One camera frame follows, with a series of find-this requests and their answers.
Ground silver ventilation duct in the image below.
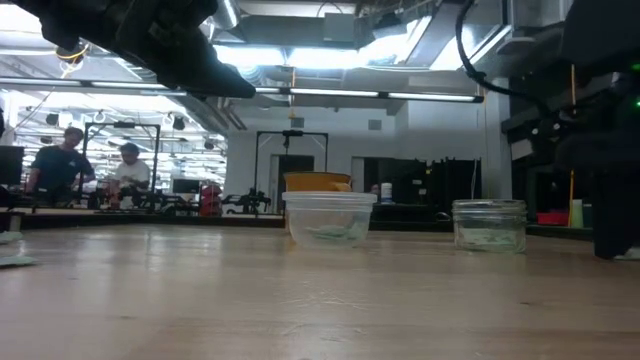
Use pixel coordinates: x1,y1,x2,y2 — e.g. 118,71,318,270
212,0,242,31

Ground black computer monitor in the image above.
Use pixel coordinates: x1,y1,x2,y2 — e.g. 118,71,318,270
0,145,26,187

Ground dark background workbench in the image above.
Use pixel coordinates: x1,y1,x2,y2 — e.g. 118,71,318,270
0,206,287,231

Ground red bin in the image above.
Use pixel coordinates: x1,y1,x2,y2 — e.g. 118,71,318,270
535,210,571,227

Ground black partition panels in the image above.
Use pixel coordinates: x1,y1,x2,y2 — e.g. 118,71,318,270
363,156,484,202

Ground clear plastic food container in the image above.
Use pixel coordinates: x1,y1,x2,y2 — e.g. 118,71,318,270
281,191,379,250

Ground wide black metal frame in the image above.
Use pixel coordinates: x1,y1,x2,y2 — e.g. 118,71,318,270
78,120,162,209

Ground grey ceiling box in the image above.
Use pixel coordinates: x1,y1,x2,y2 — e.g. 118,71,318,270
323,11,358,44

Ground yellow bowl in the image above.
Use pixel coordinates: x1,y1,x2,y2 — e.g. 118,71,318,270
283,172,353,194

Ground yellow vertical pole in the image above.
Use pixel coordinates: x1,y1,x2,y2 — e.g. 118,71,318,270
567,63,578,229

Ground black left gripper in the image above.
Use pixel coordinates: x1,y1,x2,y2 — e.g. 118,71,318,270
112,0,258,100

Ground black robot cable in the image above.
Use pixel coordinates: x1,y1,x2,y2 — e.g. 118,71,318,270
453,0,554,112

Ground clear glass jar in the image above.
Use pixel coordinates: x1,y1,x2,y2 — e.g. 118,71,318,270
451,198,529,254

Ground long ceiling light bar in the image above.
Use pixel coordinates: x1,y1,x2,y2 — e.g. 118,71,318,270
0,75,485,104

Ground small black monitor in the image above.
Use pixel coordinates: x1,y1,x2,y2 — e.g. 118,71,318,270
171,177,202,195

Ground round ceiling lamp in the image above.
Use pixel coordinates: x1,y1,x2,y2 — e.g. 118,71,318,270
54,42,90,65

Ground red equipment stack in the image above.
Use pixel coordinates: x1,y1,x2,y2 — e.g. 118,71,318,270
199,182,225,218

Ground black frame with camera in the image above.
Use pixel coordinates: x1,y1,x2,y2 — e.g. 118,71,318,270
254,129,330,212

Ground white cup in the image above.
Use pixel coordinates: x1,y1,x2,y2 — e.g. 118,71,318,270
570,198,585,230

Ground person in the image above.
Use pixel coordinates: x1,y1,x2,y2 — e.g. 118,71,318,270
110,142,152,210
25,126,97,204

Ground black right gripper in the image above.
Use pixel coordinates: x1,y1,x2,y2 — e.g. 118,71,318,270
553,127,640,261

